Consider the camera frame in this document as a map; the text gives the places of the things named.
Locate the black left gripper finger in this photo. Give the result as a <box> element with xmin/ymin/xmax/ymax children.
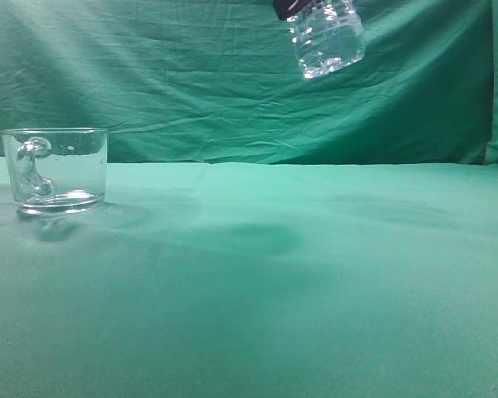
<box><xmin>272</xmin><ymin>0</ymin><xmax>313</xmax><ymax>21</ymax></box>

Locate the clear plastic water bottle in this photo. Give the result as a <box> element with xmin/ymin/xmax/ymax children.
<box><xmin>286</xmin><ymin>0</ymin><xmax>366</xmax><ymax>80</ymax></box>

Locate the green cloth backdrop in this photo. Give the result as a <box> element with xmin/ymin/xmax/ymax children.
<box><xmin>0</xmin><ymin>1</ymin><xmax>498</xmax><ymax>164</ymax></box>

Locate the clear glass mug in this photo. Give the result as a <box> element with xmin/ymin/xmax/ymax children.
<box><xmin>2</xmin><ymin>127</ymin><xmax>108</xmax><ymax>215</ymax></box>

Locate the green cloth table cover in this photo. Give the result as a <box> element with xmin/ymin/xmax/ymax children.
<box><xmin>0</xmin><ymin>158</ymin><xmax>498</xmax><ymax>397</ymax></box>

